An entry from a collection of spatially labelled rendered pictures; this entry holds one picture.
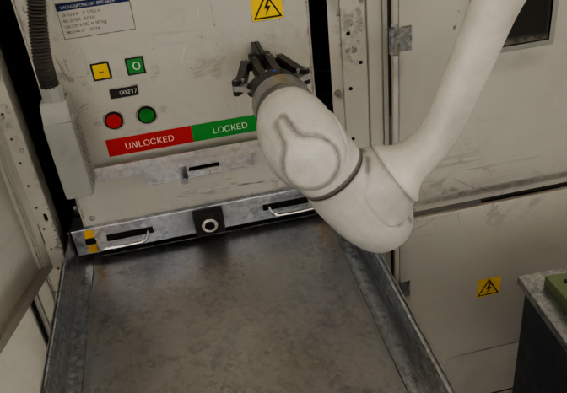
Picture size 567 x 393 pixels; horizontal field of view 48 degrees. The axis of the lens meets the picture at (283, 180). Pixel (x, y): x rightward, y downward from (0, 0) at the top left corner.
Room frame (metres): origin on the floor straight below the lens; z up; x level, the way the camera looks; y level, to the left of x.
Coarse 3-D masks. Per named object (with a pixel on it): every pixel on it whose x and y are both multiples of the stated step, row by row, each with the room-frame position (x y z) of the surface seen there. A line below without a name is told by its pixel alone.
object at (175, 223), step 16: (272, 192) 1.10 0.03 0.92; (288, 192) 1.10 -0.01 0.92; (192, 208) 1.07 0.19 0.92; (224, 208) 1.08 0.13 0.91; (240, 208) 1.09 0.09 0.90; (256, 208) 1.09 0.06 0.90; (272, 208) 1.10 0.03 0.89; (288, 208) 1.10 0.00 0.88; (80, 224) 1.06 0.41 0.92; (96, 224) 1.06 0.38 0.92; (112, 224) 1.05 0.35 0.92; (128, 224) 1.05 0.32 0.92; (144, 224) 1.06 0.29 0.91; (160, 224) 1.06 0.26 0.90; (176, 224) 1.07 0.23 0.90; (192, 224) 1.07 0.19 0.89; (80, 240) 1.04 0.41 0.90; (112, 240) 1.05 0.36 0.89; (128, 240) 1.05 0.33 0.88
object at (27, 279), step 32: (0, 128) 1.04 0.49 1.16; (0, 192) 1.02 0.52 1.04; (0, 224) 0.98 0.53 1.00; (32, 224) 1.03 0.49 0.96; (0, 256) 0.95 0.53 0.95; (32, 256) 1.04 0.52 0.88; (0, 288) 0.92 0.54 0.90; (32, 288) 0.96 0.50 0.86; (0, 320) 0.88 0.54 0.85; (0, 352) 0.82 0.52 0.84
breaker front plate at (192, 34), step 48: (48, 0) 1.06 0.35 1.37; (144, 0) 1.08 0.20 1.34; (192, 0) 1.09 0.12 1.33; (240, 0) 1.11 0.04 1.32; (288, 0) 1.12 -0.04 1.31; (96, 48) 1.07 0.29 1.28; (144, 48) 1.08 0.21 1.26; (192, 48) 1.09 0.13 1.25; (240, 48) 1.10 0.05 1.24; (288, 48) 1.12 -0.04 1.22; (96, 96) 1.07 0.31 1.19; (144, 96) 1.08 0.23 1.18; (192, 96) 1.09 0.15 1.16; (240, 96) 1.10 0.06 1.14; (96, 144) 1.06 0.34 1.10; (192, 144) 1.09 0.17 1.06; (96, 192) 1.06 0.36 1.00; (144, 192) 1.07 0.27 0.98; (192, 192) 1.09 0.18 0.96; (240, 192) 1.10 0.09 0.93
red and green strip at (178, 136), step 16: (176, 128) 1.08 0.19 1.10; (192, 128) 1.09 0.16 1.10; (208, 128) 1.09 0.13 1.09; (224, 128) 1.10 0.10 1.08; (240, 128) 1.10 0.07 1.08; (112, 144) 1.07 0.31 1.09; (128, 144) 1.07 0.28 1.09; (144, 144) 1.08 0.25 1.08; (160, 144) 1.08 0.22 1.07; (176, 144) 1.08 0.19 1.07
